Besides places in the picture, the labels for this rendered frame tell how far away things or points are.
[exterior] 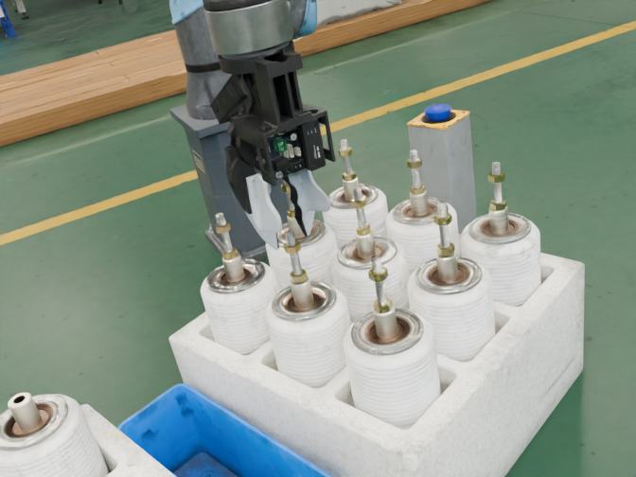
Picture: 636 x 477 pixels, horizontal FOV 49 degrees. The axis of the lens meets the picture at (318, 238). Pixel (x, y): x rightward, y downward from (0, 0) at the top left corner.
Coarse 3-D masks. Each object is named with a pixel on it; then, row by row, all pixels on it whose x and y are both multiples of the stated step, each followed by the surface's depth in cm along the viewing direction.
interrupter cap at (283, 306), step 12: (288, 288) 82; (312, 288) 81; (324, 288) 80; (276, 300) 80; (288, 300) 80; (324, 300) 78; (336, 300) 78; (276, 312) 77; (288, 312) 77; (300, 312) 77; (312, 312) 77; (324, 312) 76
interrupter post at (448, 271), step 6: (438, 258) 77; (444, 258) 76; (450, 258) 76; (456, 258) 77; (438, 264) 77; (444, 264) 77; (450, 264) 77; (456, 264) 77; (438, 270) 78; (444, 270) 77; (450, 270) 77; (456, 270) 78; (438, 276) 79; (444, 276) 78; (450, 276) 77; (456, 276) 78
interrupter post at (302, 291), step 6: (306, 282) 77; (294, 288) 77; (300, 288) 77; (306, 288) 77; (294, 294) 78; (300, 294) 77; (306, 294) 78; (294, 300) 78; (300, 300) 78; (306, 300) 78; (312, 300) 79; (300, 306) 78; (306, 306) 78
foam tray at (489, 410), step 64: (512, 320) 81; (576, 320) 91; (192, 384) 92; (256, 384) 80; (448, 384) 77; (512, 384) 79; (320, 448) 77; (384, 448) 68; (448, 448) 70; (512, 448) 83
